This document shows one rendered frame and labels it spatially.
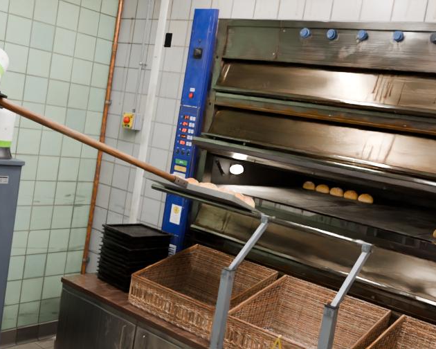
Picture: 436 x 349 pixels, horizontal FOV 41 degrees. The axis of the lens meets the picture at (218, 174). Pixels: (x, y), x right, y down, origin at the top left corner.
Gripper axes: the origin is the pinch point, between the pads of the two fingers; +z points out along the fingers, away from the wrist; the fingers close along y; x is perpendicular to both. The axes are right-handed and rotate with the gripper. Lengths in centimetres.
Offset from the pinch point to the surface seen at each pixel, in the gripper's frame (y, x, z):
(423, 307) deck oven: 18, -158, 99
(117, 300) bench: 64, -118, -32
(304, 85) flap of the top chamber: -66, -136, 21
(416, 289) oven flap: 12, -156, 95
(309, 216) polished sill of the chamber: -6, -152, 37
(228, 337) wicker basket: 58, -123, 33
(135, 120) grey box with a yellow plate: -33, -140, -89
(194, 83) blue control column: -60, -135, -49
